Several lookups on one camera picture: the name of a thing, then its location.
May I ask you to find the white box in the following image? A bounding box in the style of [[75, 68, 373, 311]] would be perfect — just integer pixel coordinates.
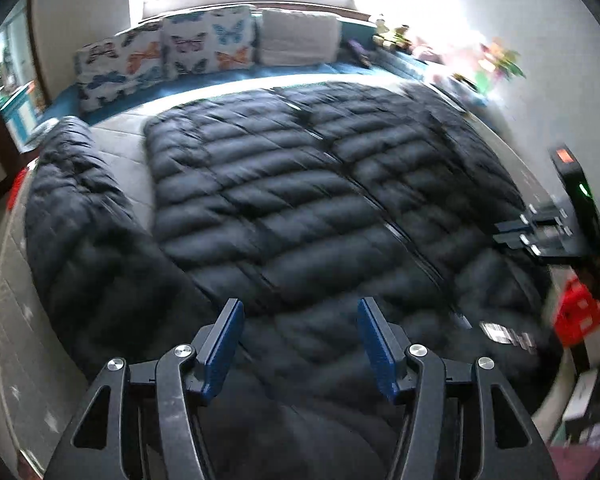
[[564, 369, 600, 422]]

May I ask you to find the purple toy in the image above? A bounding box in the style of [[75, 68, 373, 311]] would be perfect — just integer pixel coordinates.
[[347, 40, 372, 67]]

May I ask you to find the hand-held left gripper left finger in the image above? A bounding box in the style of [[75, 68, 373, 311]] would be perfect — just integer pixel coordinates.
[[42, 297, 246, 480]]

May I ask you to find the grey quilted mattress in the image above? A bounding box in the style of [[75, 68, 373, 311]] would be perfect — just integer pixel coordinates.
[[0, 72, 551, 466]]

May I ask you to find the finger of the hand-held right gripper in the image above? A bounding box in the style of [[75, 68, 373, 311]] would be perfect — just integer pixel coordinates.
[[492, 227, 574, 259], [500, 200, 574, 235]]

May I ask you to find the blue bench cushion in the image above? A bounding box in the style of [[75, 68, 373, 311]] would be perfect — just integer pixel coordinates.
[[45, 57, 426, 126]]

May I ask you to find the blue cabinet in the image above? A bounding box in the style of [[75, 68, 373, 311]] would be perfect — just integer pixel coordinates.
[[0, 82, 38, 146]]

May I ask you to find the red plastic object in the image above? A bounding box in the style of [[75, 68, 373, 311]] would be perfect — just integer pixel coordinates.
[[554, 277, 600, 349]]

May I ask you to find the black puffer jacket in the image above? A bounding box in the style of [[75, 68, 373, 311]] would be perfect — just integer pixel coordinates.
[[25, 80, 556, 480]]

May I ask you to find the small butterfly print pillow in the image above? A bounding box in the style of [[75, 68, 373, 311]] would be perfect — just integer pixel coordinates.
[[161, 5, 257, 78]]

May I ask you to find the large butterfly print pillow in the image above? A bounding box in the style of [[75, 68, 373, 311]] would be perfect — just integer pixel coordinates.
[[75, 25, 166, 113]]

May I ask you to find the row of colourful toys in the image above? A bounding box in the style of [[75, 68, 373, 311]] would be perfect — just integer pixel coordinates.
[[372, 12, 523, 93]]

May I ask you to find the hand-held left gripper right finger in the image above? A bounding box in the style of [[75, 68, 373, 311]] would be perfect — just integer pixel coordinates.
[[357, 297, 556, 480]]

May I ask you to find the red plastic basket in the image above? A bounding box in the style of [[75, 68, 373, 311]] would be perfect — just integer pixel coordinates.
[[7, 167, 29, 211]]

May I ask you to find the grey checked blanket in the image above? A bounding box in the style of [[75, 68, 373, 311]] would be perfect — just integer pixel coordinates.
[[22, 120, 61, 153]]

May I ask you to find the white pillow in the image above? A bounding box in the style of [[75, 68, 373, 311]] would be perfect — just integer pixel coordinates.
[[256, 8, 342, 67]]

